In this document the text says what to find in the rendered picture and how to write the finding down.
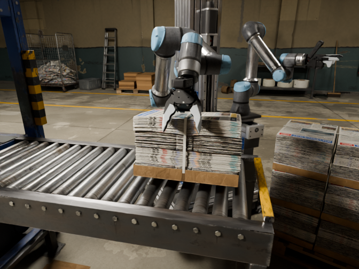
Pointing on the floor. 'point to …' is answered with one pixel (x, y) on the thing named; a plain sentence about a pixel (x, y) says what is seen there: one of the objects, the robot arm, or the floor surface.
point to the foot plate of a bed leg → (52, 251)
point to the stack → (316, 191)
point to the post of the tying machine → (13, 23)
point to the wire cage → (56, 68)
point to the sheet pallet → (136, 82)
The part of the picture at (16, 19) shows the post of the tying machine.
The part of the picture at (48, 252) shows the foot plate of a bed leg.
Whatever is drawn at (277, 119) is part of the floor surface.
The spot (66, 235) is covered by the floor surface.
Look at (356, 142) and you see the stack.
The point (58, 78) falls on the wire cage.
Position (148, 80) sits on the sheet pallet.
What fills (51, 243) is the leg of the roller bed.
